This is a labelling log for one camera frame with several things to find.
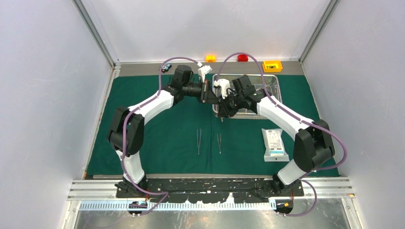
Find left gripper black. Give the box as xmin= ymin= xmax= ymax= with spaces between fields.
xmin=182 ymin=79 xmax=218 ymax=104

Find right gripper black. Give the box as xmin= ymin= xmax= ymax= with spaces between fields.
xmin=217 ymin=91 xmax=244 ymax=118

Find thin steel tweezers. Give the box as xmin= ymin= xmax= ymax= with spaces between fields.
xmin=217 ymin=134 xmax=222 ymax=154

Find long steel forceps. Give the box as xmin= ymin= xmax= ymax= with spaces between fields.
xmin=196 ymin=128 xmax=202 ymax=155

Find metal mesh tray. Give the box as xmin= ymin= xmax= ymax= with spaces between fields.
xmin=212 ymin=74 xmax=282 ymax=120

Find green surgical cloth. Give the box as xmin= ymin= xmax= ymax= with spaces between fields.
xmin=86 ymin=73 xmax=341 ymax=177

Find white paper packet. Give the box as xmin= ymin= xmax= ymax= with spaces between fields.
xmin=262 ymin=128 xmax=289 ymax=162

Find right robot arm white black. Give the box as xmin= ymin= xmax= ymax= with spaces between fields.
xmin=214 ymin=75 xmax=335 ymax=196

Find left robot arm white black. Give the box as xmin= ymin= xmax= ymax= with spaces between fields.
xmin=107 ymin=65 xmax=219 ymax=198

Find orange toy brick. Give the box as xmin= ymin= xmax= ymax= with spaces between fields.
xmin=205 ymin=55 xmax=216 ymax=62

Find red toy brick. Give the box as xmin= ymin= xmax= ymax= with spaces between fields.
xmin=237 ymin=54 xmax=249 ymax=62

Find small blue black toy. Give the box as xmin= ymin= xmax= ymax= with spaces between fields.
xmin=160 ymin=62 xmax=172 ymax=73

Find yellow toy block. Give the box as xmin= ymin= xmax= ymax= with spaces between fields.
xmin=262 ymin=60 xmax=283 ymax=73

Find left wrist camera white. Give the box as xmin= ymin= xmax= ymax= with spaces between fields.
xmin=198 ymin=62 xmax=213 ymax=83

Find aluminium frame rail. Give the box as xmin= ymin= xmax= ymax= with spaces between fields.
xmin=67 ymin=177 xmax=356 ymax=201

